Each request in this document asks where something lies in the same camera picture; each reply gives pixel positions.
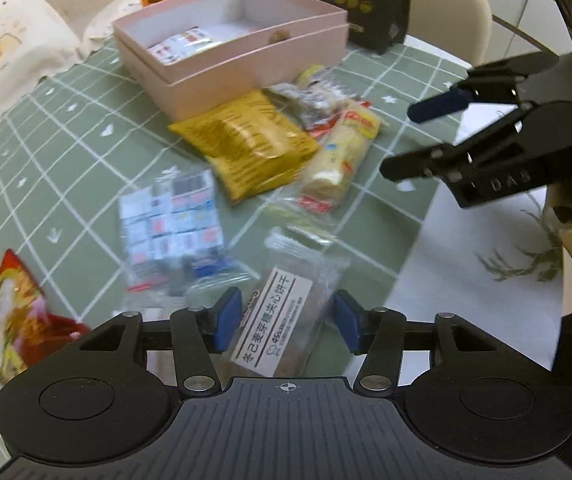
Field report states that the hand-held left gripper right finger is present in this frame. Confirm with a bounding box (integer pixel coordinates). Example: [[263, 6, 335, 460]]
[[332, 289, 498, 398]]

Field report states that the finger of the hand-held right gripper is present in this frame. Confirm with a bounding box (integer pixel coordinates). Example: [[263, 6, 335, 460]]
[[407, 52, 560, 124], [379, 104, 535, 184]]

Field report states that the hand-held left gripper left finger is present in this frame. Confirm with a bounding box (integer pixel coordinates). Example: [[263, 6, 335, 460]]
[[78, 287, 243, 398]]

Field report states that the brown biscuit packet white label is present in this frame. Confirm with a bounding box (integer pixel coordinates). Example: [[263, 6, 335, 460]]
[[226, 227, 352, 379]]

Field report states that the pink cardboard box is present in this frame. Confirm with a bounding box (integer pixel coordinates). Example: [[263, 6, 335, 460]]
[[112, 0, 351, 122]]

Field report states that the cream rice roll packet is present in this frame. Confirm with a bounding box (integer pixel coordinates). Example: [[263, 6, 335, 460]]
[[298, 99, 385, 214]]

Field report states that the white leaf print cloth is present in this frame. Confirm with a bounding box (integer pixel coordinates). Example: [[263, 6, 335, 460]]
[[391, 60, 569, 378]]

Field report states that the white chair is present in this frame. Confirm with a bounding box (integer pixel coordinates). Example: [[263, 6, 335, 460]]
[[406, 0, 494, 69]]

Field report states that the checkered clear candy packet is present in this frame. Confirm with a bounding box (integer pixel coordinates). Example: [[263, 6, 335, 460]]
[[116, 167, 253, 297], [146, 28, 215, 66]]

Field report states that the small clear snack packet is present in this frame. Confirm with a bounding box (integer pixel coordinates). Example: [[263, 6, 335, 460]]
[[265, 64, 348, 134]]

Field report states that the yellow snack packet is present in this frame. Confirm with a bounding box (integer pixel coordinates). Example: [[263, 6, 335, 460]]
[[167, 90, 321, 205]]

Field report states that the red snack packet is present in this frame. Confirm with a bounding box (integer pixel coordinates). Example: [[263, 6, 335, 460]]
[[0, 248, 92, 386]]

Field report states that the green grid tablecloth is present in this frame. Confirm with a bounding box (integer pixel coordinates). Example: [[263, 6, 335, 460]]
[[0, 35, 473, 413]]

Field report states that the printed cream cushion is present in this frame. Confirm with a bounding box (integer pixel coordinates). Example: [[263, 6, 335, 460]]
[[0, 0, 83, 147]]

